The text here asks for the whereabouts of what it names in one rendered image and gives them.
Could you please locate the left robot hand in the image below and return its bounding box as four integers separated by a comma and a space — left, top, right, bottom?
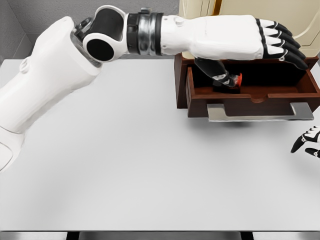
191, 14, 309, 89

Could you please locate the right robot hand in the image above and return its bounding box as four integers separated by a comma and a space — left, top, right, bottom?
290, 125, 320, 160

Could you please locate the red and black switch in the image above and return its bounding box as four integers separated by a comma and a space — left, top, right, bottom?
212, 72, 244, 95

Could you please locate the brown wooden cabinet body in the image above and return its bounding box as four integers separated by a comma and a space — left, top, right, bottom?
174, 52, 320, 110

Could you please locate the cream appliance housing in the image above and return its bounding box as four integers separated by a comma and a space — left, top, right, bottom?
178, 0, 319, 60

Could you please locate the brown wooden drawer, silver handle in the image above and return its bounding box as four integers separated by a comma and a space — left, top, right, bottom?
186, 65, 320, 123

